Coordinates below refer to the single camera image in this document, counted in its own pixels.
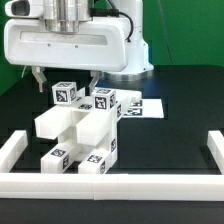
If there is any white chair nut cube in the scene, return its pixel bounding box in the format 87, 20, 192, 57
92, 88, 116, 111
52, 82, 77, 105

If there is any white chair seat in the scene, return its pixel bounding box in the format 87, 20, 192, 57
58, 99, 119, 168

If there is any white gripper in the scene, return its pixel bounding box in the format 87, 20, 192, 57
4, 0, 131, 94

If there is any white left fence bar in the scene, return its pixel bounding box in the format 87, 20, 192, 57
0, 130, 28, 173

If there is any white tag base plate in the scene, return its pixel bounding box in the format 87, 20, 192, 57
124, 99, 164, 118

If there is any white right fence bar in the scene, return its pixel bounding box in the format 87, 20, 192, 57
207, 130, 224, 175

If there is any white chair back frame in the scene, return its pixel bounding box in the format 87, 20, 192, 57
35, 89, 142, 141

